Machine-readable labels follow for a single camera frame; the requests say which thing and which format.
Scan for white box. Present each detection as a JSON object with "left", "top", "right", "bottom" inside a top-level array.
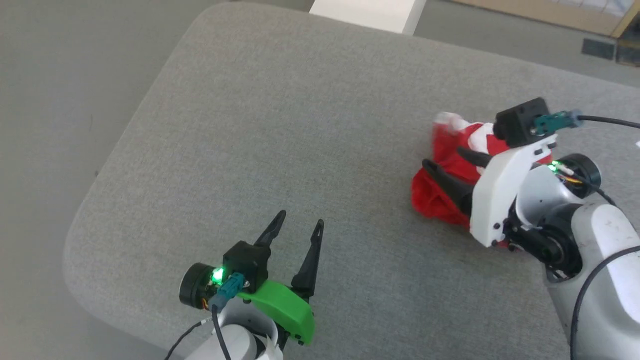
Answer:
[{"left": 309, "top": 0, "right": 427, "bottom": 36}]

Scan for black left camera cable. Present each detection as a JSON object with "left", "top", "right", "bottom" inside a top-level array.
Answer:
[{"left": 211, "top": 304, "right": 233, "bottom": 360}]

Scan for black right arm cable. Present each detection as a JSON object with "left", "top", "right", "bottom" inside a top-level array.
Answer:
[{"left": 569, "top": 245, "right": 640, "bottom": 348}]

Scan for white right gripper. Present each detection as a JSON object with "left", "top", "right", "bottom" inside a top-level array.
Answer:
[{"left": 421, "top": 135, "right": 558, "bottom": 248}]

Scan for red garment with white trim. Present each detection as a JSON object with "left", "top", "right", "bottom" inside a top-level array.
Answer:
[{"left": 411, "top": 111, "right": 553, "bottom": 250}]

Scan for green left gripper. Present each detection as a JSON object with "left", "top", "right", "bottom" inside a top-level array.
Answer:
[{"left": 237, "top": 209, "right": 325, "bottom": 346}]

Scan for black right camera cable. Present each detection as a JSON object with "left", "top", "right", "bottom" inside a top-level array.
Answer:
[{"left": 575, "top": 115, "right": 640, "bottom": 130}]

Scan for black camera cable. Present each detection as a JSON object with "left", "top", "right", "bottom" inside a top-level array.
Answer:
[
  {"left": 575, "top": 115, "right": 640, "bottom": 130},
  {"left": 211, "top": 304, "right": 233, "bottom": 360}
]

